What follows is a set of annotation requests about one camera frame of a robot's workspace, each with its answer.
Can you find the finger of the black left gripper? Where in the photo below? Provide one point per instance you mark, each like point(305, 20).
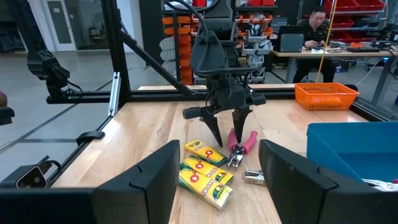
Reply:
point(241, 121)
point(213, 124)

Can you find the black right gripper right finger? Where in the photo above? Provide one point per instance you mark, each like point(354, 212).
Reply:
point(298, 199)

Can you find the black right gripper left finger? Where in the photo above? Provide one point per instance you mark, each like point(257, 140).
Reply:
point(140, 199)

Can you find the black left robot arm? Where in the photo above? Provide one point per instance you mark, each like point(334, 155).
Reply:
point(208, 56)

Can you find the black idle robot arm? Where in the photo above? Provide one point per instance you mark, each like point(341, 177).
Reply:
point(46, 62)

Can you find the grey parts bin rack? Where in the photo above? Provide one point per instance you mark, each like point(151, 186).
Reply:
point(256, 48)

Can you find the plastic-wrapped Crayola crayon pack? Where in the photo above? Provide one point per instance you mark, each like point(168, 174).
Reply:
point(205, 189)

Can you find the orange small parts bin rack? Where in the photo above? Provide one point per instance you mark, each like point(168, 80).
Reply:
point(185, 40)

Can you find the blue plastic tray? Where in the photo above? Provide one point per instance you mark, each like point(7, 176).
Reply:
point(342, 140)

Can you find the black table edge clamp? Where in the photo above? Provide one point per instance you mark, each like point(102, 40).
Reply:
point(90, 135)

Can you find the grey laptop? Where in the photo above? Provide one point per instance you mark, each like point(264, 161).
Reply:
point(291, 42)

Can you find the orange mesh plastic basket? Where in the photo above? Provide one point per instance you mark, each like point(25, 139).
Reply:
point(325, 96)

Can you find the person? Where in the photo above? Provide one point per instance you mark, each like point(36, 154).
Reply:
point(314, 34)

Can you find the long wooden work desk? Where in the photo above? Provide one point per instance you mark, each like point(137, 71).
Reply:
point(342, 53)

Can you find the shelf with red bins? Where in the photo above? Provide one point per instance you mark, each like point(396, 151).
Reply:
point(342, 4)

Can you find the white glazed double door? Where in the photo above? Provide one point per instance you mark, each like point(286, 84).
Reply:
point(62, 25)

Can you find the silver frame bracket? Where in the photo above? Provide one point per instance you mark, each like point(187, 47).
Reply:
point(114, 93)

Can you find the black table-level camera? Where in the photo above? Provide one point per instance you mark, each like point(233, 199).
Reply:
point(31, 177)

